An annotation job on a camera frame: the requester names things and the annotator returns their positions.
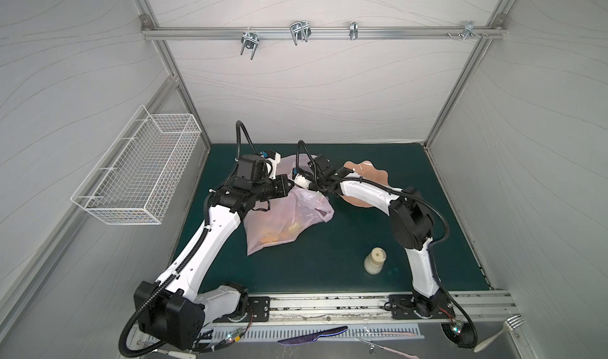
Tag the white wire basket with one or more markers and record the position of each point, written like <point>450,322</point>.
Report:
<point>135,179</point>

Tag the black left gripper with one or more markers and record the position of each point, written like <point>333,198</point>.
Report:
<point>283,186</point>

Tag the peach scalloped fruit bowl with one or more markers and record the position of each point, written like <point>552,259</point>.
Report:
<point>367,170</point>

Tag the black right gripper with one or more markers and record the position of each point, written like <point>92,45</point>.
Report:
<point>313,182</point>

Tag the silver fork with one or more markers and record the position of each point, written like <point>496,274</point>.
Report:
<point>510,324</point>

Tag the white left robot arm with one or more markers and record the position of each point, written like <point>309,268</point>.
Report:
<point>172,310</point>

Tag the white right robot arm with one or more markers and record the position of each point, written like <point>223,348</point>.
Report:
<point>410,218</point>

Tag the green table mat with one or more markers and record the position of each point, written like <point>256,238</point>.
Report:
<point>329,257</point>

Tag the metal hook clamp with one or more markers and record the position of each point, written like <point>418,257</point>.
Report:
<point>300,31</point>

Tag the pink plastic utensil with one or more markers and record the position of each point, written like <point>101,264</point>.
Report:
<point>387,349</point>

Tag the cream plastic bottle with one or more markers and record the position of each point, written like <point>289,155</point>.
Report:
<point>374,262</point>

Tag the purple plastic knife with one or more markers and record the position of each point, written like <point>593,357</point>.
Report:
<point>313,337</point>

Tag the small metal ring clamp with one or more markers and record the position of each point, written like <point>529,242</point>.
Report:
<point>353,31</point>

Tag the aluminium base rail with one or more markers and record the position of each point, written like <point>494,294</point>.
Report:
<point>286,309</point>

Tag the metal u-bolt clamp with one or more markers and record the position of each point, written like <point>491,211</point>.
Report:
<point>250,41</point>

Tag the metal corner bracket clamp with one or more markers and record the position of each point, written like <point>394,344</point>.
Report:
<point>468,33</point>

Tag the pink plastic bag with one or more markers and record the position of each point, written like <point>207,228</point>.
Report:
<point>282,220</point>

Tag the aluminium top rail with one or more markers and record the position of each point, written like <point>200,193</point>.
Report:
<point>317,33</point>

